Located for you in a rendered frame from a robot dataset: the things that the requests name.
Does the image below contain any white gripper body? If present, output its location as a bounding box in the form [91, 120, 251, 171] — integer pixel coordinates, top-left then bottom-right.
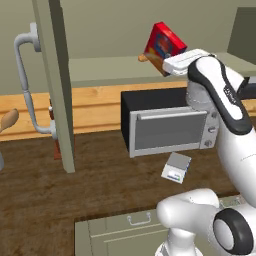
[162, 48, 211, 78]

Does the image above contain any red food box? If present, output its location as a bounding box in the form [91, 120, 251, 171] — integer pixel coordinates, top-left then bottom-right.
[143, 21, 188, 78]

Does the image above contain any small orange food item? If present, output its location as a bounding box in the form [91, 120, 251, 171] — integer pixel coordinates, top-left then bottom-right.
[137, 53, 150, 64]

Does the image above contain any dark olive cabinet door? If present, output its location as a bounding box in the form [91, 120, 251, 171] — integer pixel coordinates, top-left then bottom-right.
[227, 6, 256, 66]

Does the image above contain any white digital scale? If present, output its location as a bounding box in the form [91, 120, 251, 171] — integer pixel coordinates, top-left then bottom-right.
[160, 151, 193, 185]

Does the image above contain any black silver toaster oven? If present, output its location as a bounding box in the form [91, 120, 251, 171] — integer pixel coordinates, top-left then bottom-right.
[120, 86, 221, 159]

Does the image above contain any silver toaster oven door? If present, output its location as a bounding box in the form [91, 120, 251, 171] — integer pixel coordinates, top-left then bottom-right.
[128, 106, 209, 158]

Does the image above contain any reddish brown bottle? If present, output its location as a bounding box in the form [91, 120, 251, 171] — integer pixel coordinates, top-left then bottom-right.
[48, 97, 76, 161]

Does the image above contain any wooden spoon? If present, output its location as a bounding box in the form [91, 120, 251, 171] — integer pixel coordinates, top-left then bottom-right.
[0, 108, 20, 135]

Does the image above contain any olive drawer front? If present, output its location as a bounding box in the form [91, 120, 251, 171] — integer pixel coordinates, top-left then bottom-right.
[87, 209, 175, 256]

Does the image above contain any silver oven door handle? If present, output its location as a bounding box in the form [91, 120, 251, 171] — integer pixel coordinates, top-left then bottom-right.
[136, 110, 207, 121]

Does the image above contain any olive wall cabinet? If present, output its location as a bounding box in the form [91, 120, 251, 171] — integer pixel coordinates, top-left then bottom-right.
[59, 0, 256, 90]

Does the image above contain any grey cabinet door handle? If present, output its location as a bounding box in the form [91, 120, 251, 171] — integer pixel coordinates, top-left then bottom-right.
[13, 22, 57, 136]

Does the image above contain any grey drawer handle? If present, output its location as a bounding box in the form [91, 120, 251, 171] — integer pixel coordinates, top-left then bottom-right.
[126, 212, 152, 227]

